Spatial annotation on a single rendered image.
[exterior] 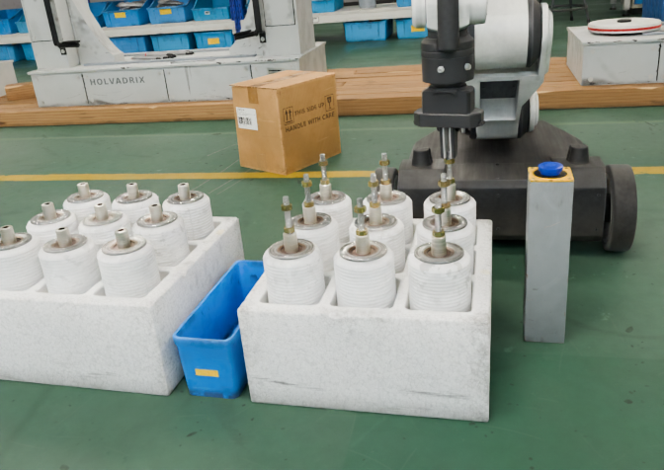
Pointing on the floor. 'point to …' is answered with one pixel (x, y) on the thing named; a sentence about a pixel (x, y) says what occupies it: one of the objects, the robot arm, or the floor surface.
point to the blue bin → (217, 336)
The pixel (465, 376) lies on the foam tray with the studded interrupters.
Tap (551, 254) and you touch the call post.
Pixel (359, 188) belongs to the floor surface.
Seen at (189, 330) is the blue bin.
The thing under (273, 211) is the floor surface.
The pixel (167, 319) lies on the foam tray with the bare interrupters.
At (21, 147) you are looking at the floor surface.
